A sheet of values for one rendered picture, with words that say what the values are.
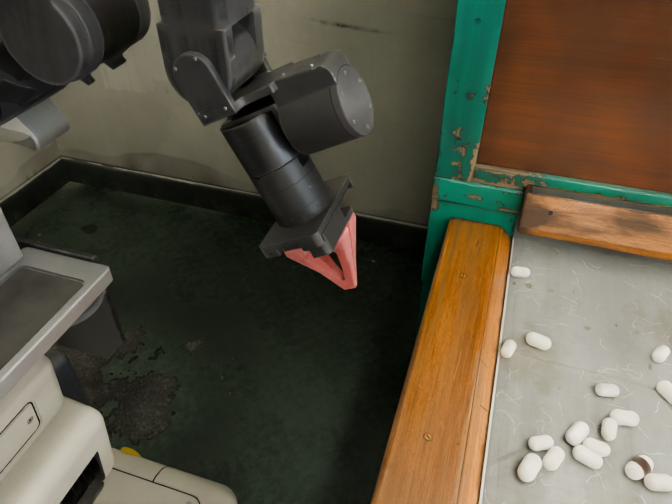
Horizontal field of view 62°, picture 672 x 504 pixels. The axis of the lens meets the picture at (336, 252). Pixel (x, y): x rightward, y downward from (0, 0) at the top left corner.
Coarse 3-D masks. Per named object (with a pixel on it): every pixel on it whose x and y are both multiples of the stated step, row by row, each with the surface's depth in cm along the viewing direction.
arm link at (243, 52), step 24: (168, 0) 41; (192, 0) 40; (216, 0) 40; (240, 0) 42; (168, 24) 42; (192, 24) 41; (216, 24) 41; (240, 24) 46; (168, 48) 43; (192, 48) 42; (216, 48) 42; (240, 48) 44; (264, 48) 48; (168, 72) 44; (240, 72) 45
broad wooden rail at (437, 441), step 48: (480, 240) 100; (432, 288) 91; (480, 288) 90; (432, 336) 83; (480, 336) 83; (432, 384) 76; (480, 384) 77; (432, 432) 70; (480, 432) 72; (384, 480) 65; (432, 480) 65; (480, 480) 68
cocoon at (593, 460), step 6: (576, 450) 69; (582, 450) 69; (588, 450) 69; (576, 456) 69; (582, 456) 69; (588, 456) 68; (594, 456) 68; (600, 456) 69; (582, 462) 69; (588, 462) 68; (594, 462) 68; (600, 462) 68; (594, 468) 68
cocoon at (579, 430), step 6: (576, 426) 72; (582, 426) 71; (570, 432) 71; (576, 432) 71; (582, 432) 71; (588, 432) 71; (570, 438) 71; (576, 438) 70; (582, 438) 71; (576, 444) 71
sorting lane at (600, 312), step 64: (512, 256) 100; (576, 256) 100; (512, 320) 88; (576, 320) 88; (640, 320) 88; (512, 384) 79; (576, 384) 79; (640, 384) 79; (512, 448) 71; (640, 448) 71
